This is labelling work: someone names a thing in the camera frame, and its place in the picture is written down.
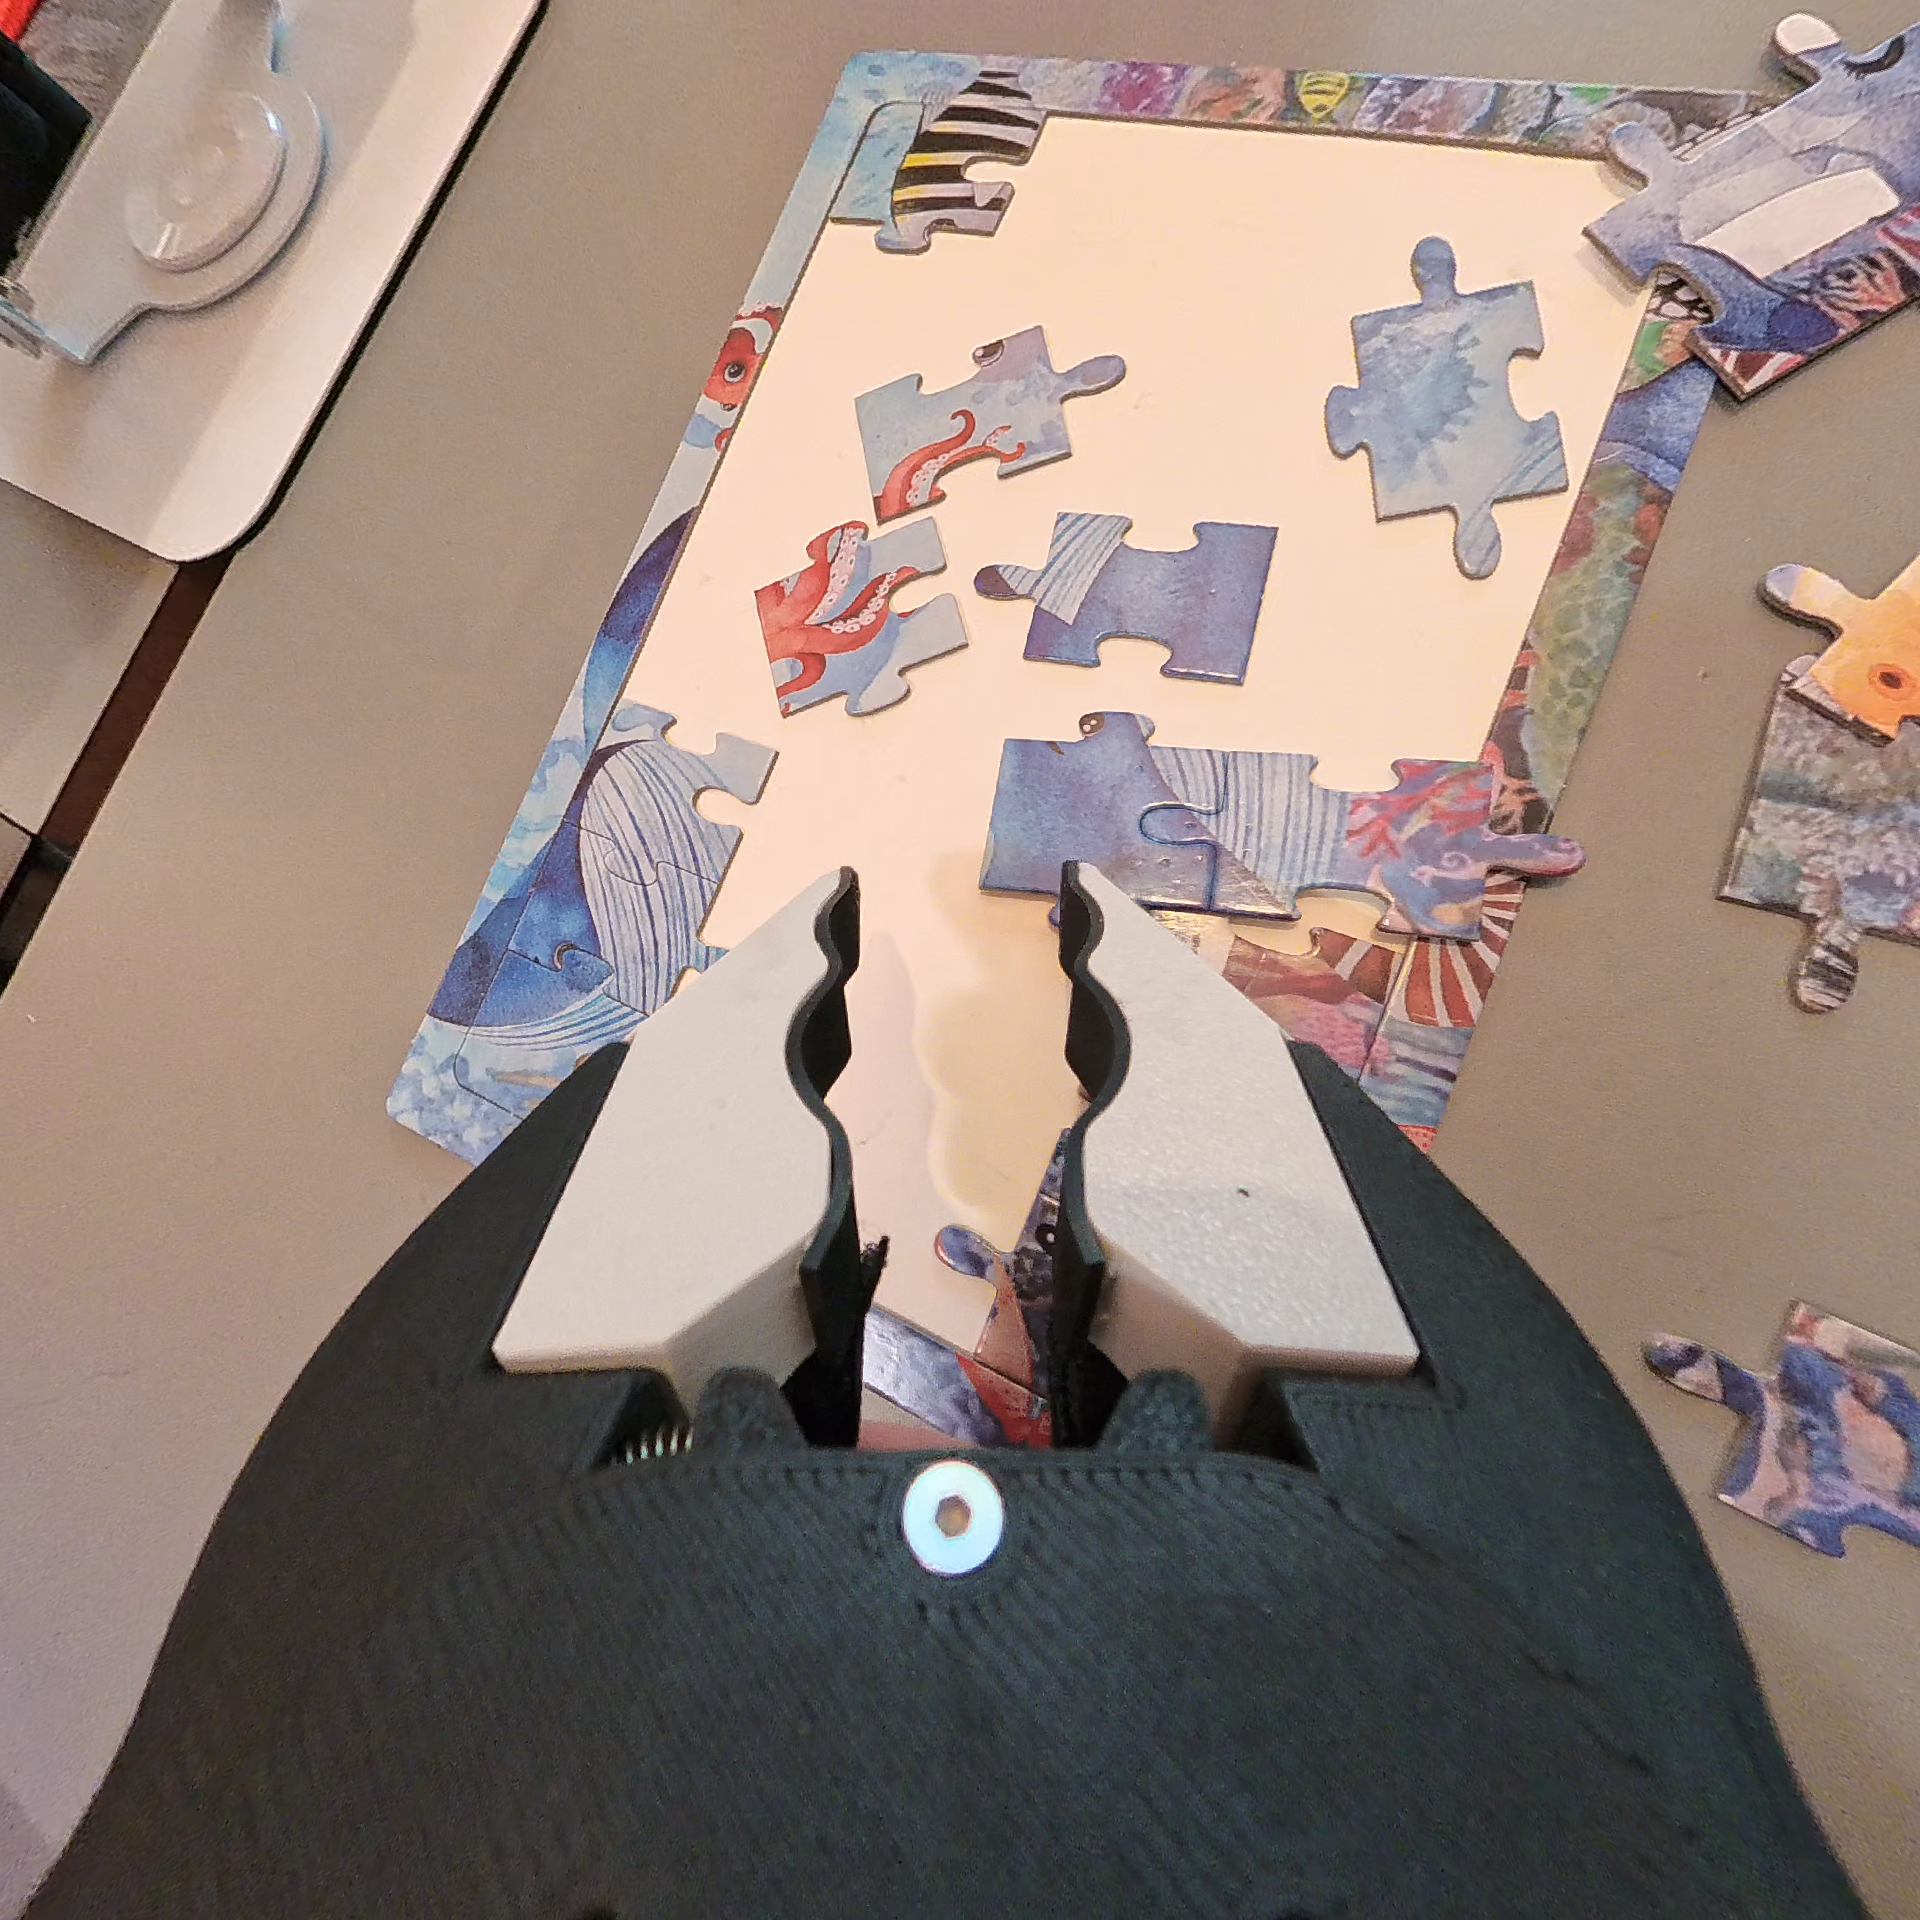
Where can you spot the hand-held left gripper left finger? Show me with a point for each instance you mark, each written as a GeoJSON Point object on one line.
{"type": "Point", "coordinates": [673, 1199]}

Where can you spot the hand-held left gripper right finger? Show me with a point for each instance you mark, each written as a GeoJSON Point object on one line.
{"type": "Point", "coordinates": [1231, 1199]}

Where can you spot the striped whale belly puzzle piece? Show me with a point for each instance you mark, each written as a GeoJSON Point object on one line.
{"type": "Point", "coordinates": [1290, 818]}

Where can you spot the pink coral seahorse puzzle piece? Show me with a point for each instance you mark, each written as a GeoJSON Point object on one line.
{"type": "Point", "coordinates": [1454, 872]}

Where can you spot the dark blue whale eye piece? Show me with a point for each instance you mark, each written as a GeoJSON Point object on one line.
{"type": "Point", "coordinates": [1083, 810]}

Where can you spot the red octopus head puzzle piece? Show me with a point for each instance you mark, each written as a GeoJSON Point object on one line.
{"type": "Point", "coordinates": [870, 647]}

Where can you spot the pale blue octopus arm piece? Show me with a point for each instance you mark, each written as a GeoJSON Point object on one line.
{"type": "Point", "coordinates": [974, 427]}

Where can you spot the pale blue splash puzzle piece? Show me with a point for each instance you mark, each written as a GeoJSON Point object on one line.
{"type": "Point", "coordinates": [1439, 405]}

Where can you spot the sea print jigsaw puzzle board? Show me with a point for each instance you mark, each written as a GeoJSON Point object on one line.
{"type": "Point", "coordinates": [1200, 225]}

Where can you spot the joined blue whale puzzle pieces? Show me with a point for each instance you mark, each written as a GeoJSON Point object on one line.
{"type": "Point", "coordinates": [645, 872]}

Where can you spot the dark blue striped puzzle piece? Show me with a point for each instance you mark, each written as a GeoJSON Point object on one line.
{"type": "Point", "coordinates": [1154, 601]}

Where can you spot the blue purple puzzle piece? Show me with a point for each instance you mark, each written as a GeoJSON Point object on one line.
{"type": "Point", "coordinates": [1814, 1424]}

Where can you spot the orange pufferfish puzzle piece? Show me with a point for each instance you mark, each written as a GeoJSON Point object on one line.
{"type": "Point", "coordinates": [1874, 647]}

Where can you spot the striped fish puzzle piece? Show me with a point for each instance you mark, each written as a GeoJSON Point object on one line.
{"type": "Point", "coordinates": [960, 133]}

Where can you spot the round clear disc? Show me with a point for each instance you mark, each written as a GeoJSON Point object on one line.
{"type": "Point", "coordinates": [226, 167]}

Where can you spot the grey blue white puzzle piece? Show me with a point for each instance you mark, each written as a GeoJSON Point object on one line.
{"type": "Point", "coordinates": [1771, 167]}

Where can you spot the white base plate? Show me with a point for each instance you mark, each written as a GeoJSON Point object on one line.
{"type": "Point", "coordinates": [376, 298]}

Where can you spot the grey metal bracket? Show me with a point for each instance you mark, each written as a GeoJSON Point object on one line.
{"type": "Point", "coordinates": [82, 298]}

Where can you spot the metal bracket bolt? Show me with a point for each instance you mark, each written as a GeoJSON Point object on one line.
{"type": "Point", "coordinates": [17, 319]}

